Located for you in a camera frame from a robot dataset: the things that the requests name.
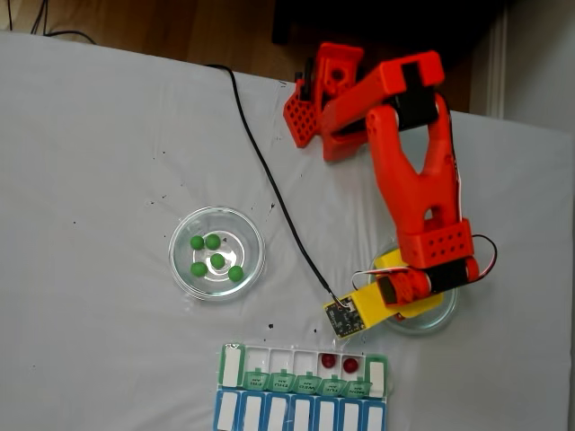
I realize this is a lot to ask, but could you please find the white table cover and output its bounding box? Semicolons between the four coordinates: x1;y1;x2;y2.
0;30;575;431

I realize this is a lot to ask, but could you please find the white red servo wire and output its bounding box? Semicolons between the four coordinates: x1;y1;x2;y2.
351;110;499;295

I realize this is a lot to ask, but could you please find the white door trim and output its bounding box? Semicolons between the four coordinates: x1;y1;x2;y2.
487;6;511;120

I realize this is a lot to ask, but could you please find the glass bowl with green candies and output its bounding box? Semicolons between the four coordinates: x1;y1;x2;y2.
168;205;267;303

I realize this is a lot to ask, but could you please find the black camera circuit board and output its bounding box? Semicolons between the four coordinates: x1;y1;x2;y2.
323;298;366;339

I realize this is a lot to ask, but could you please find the weekly pill organizer box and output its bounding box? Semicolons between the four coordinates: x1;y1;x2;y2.
211;343;393;431

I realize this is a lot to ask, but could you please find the dark wooden furniture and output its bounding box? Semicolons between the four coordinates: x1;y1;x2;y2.
271;0;514;50

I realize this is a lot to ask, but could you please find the glass bowl with red candies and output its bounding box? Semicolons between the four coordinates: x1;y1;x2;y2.
367;244;459;336

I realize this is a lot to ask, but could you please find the thick black camera cable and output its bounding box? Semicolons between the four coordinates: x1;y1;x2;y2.
208;63;348;307

